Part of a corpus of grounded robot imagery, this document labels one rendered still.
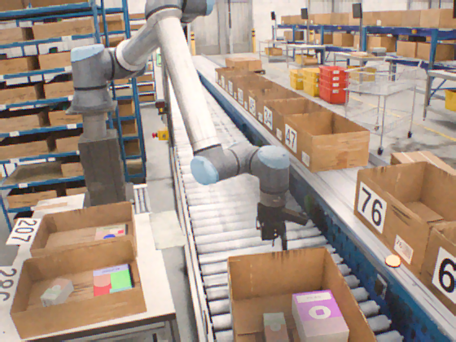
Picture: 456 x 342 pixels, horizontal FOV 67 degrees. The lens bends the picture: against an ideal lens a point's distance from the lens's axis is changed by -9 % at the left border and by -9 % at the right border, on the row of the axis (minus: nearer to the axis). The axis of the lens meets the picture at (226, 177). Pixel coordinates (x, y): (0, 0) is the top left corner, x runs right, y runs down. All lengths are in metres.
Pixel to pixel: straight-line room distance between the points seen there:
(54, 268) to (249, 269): 0.69
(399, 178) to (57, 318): 1.21
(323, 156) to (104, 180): 1.01
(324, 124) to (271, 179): 1.05
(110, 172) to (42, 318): 0.84
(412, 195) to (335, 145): 0.43
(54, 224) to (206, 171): 0.84
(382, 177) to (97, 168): 1.21
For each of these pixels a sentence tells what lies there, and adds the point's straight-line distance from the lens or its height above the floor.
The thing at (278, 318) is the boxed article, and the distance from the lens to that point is 1.04.
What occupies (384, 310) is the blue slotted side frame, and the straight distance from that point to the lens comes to 1.24.
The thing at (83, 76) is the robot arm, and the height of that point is 1.37.
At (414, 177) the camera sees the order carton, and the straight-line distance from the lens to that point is 1.45.
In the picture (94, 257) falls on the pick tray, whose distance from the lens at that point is 1.37.
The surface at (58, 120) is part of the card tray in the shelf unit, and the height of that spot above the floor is 0.98.
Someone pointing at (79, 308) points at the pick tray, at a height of 0.82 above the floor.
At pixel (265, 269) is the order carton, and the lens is 1.10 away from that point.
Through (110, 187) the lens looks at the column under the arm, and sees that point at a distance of 1.80.
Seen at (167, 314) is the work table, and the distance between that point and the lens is 1.15.
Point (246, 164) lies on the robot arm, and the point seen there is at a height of 1.12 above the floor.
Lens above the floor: 1.53
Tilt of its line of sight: 23 degrees down
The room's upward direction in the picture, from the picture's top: 3 degrees counter-clockwise
